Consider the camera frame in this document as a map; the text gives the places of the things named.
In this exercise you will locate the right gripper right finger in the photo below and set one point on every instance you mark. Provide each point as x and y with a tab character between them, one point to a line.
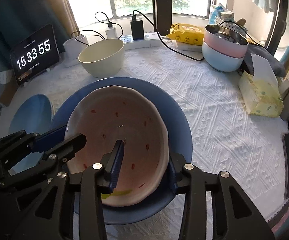
179	180

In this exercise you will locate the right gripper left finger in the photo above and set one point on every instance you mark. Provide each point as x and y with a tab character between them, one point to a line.
112	163

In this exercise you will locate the dark blue bowl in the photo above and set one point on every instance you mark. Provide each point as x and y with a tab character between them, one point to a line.
153	126

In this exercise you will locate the light blue plate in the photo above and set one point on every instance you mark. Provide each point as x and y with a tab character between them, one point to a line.
33	116

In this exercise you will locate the cream bowl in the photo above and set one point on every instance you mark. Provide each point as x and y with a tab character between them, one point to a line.
104	58

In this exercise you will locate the pink and blue stacked bowls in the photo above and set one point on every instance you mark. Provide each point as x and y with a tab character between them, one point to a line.
224	49

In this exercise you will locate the white knit tablecloth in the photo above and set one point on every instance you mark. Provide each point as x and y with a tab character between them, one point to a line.
224	136

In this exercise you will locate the cardboard box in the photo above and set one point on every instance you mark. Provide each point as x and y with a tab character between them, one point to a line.
8	92

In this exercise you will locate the yellow tissue box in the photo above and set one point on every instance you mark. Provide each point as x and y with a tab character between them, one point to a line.
260	90

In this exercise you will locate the small white box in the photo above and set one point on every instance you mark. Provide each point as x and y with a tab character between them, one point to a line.
6	76

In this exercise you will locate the white lamp base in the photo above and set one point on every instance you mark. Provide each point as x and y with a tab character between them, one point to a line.
73	47

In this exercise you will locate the white power strip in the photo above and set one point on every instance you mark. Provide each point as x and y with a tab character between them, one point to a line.
150	40

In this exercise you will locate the yellow snack bag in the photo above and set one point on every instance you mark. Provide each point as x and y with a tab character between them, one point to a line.
187	33

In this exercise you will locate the white phone charger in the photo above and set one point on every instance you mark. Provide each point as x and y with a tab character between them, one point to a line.
111	31

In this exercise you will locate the tablet showing clock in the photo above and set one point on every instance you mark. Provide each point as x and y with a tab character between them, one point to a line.
35	54

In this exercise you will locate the black power adapter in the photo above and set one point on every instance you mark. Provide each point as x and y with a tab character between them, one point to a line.
137	28

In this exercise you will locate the grey cloth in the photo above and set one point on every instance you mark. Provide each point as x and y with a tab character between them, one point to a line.
247	65

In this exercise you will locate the yellow curtain left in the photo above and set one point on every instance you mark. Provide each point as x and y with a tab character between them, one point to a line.
65	15

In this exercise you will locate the teal curtain left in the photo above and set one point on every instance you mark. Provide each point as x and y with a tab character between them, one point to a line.
20	18

